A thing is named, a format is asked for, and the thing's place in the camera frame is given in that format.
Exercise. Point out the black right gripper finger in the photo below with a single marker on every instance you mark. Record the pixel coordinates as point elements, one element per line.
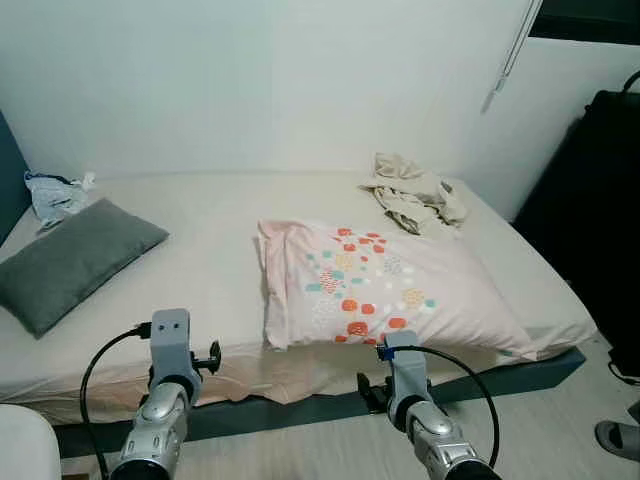
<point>366,390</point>

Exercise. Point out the grey fabric pillow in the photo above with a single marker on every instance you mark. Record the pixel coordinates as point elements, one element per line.
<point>70,265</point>

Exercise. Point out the pink pillow with dotted print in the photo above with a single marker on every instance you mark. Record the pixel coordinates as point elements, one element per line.
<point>400,290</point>

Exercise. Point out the white plastic shell chair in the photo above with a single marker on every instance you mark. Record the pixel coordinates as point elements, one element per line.
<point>25,450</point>

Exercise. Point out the mattress with beige sheet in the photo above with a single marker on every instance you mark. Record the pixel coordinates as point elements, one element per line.
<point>220,200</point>

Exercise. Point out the crumpled beige cloth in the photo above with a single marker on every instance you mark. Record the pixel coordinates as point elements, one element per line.
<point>410,195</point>

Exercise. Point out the blue and white plastic bag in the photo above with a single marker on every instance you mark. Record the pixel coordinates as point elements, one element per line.
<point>50,200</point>

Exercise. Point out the grey slipper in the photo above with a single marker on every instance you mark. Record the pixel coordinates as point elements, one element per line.
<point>620,440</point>

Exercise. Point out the teal headboard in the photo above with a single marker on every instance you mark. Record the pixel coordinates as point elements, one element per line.
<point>8,170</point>

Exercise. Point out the white blind wand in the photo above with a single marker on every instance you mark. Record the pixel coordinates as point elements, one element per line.
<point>491,100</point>

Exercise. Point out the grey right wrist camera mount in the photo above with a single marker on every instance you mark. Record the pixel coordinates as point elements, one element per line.
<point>408,370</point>

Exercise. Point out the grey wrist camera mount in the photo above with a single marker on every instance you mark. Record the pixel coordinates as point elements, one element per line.
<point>170,340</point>
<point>408,370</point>

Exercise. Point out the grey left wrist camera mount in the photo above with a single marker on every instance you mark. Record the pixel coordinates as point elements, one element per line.
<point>170,340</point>

